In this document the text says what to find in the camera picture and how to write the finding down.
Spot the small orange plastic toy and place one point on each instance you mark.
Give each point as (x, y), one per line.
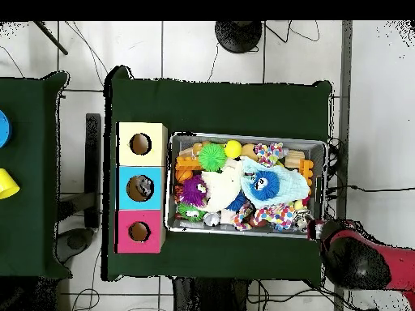
(306, 172)

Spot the silver crushed can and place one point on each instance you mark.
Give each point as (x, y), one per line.
(302, 222)

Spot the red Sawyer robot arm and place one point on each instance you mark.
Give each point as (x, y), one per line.
(363, 262)

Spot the shallow clear mesh bin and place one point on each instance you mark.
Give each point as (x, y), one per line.
(178, 227)

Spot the wooden box with three holes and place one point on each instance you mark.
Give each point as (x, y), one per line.
(126, 133)

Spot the green spiky rubber ball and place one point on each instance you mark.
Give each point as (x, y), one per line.
(213, 156)

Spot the orange toy building block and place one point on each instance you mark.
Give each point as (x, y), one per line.
(188, 170)

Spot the cream white cloth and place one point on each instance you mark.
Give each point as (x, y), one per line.
(224, 184)

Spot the purple spiky ball with eyes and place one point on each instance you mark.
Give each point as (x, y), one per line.
(194, 192)

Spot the yellow ball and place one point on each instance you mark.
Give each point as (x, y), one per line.
(233, 149)

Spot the green toy with white eyes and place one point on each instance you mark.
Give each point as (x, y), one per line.
(190, 211)

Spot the tan orange ball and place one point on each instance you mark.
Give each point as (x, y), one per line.
(249, 151)

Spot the small colourful dotted cloth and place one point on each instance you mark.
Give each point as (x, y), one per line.
(267, 154)

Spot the dark green table cloth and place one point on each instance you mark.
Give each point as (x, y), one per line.
(227, 110)

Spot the large colourful dotted cloth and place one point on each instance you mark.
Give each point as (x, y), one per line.
(275, 215)

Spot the mint green cloth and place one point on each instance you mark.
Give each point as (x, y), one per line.
(292, 189)

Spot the black panel stand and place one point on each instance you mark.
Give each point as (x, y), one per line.
(93, 168)

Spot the black round stand base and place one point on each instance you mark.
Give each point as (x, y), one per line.
(238, 35)

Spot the grey round stand foot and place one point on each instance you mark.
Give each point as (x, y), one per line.
(76, 243)

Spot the green cloth side table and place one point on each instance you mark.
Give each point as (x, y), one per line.
(32, 227)

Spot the yellow cup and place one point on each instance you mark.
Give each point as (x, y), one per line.
(6, 184)

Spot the black pole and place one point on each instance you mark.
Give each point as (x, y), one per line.
(52, 39)

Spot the blue round object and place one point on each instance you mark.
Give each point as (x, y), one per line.
(4, 128)

